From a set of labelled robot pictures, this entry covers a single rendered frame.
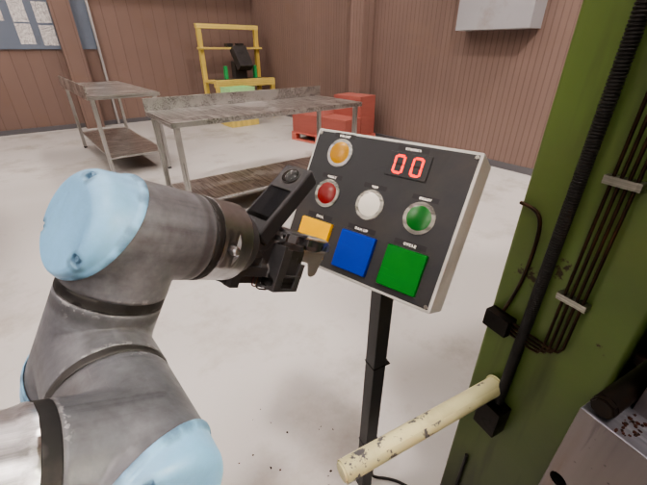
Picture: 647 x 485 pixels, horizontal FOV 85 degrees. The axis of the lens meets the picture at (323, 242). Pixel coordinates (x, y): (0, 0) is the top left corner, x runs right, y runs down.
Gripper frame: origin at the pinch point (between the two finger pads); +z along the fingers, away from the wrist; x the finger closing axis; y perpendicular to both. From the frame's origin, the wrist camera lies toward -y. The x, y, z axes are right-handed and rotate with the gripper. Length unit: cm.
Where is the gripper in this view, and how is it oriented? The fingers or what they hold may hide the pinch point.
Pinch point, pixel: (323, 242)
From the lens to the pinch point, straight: 58.0
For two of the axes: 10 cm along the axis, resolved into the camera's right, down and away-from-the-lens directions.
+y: -3.0, 9.5, 0.7
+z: 5.2, 1.0, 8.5
